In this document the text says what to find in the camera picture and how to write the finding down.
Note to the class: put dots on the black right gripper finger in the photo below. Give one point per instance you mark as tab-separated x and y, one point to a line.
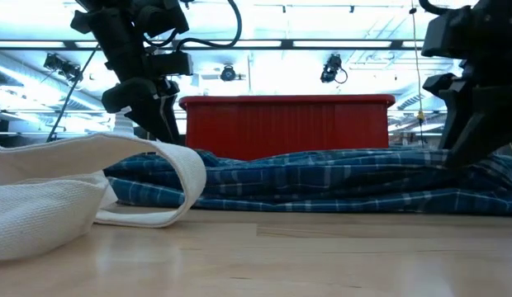
487	132
452	119

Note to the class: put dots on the blue plaid garment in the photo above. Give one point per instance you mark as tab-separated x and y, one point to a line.
322	181

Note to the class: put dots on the black aluminium rig frame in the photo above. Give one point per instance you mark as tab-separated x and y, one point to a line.
287	43

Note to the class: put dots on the black ceiling-mounted device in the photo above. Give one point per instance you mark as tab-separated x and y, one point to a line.
60	64

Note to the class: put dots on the red plastic laundry bin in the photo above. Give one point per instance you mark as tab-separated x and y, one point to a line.
281	128

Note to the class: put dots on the white canvas tote bag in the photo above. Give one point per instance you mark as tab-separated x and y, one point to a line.
33	218

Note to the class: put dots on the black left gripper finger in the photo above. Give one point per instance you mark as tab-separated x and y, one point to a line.
171	88
144	103

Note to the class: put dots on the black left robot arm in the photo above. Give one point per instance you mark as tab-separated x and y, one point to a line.
161	18

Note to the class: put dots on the black round ceiling fixture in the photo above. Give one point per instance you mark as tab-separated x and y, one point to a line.
228	73

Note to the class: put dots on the black overhead camera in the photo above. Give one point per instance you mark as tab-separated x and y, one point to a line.
332	68

